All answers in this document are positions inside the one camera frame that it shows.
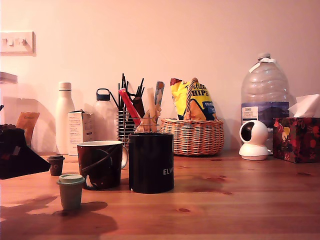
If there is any white wall switch plate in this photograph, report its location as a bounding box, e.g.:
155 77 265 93
0 31 37 57

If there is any beige sachet stick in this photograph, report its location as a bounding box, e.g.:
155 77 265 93
146 87 158 132

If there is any pale green coffee capsule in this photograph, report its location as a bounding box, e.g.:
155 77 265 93
56 173 86 211

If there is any large clear water bottle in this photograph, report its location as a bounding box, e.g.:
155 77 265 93
241 52 290 151

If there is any blue sachet stick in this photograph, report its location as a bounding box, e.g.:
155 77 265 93
154 80 166 106

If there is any small white round camera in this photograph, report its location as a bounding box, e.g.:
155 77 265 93
238 120 273 161

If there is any dark floral tissue box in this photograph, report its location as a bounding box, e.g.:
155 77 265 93
272 117 320 164

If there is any dark brown coffee capsule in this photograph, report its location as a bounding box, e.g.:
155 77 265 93
46 155 66 177

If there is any red sachet stick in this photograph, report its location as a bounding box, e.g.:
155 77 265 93
118 88 142 126

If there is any orange paper pouch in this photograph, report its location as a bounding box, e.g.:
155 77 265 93
16 111 41 149

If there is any white printed carton box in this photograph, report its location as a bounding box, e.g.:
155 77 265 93
67 109 95 156

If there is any dark mug with planet print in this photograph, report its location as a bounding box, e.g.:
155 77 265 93
76 140 129 191

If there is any white metal bottle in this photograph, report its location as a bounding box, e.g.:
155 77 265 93
55 81 76 155

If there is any wicker basket with handle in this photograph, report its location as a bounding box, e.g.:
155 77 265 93
159 77 225 156

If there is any yellow tortilla chips bag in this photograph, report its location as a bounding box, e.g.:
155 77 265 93
170 77 217 121

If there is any clear bottle with dark cap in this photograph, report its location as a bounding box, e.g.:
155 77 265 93
92 88 119 142

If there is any wire mesh holder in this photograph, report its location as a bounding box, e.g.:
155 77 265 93
116 109 161 146

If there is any dark brown sachet stick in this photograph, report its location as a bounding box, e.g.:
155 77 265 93
132 96 146 119

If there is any white tissue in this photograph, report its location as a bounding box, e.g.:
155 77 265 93
287 93 320 119

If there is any black mug with white lettering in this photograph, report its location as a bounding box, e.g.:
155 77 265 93
128 132 175 194

